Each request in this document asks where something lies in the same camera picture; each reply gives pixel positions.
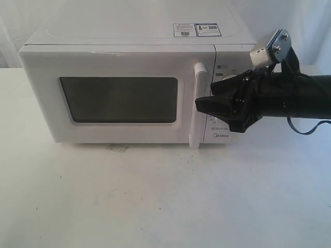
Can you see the blue warning sticker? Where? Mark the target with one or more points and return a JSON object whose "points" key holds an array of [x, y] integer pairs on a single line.
{"points": [[196, 30]]}

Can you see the clear tape patch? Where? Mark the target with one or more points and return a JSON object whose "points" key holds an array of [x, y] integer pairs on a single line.
{"points": [[117, 148]]}

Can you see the upper white control knob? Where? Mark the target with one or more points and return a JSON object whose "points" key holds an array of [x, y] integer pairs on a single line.
{"points": [[229, 76]]}

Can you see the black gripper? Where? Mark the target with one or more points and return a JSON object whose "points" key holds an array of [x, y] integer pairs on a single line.
{"points": [[234, 100]]}

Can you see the white microwave oven body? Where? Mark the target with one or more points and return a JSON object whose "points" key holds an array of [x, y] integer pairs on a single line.
{"points": [[232, 48]]}

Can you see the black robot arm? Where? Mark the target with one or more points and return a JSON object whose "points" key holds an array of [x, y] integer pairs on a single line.
{"points": [[294, 96]]}

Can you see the white microwave door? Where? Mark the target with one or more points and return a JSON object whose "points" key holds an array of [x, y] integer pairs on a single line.
{"points": [[121, 94]]}

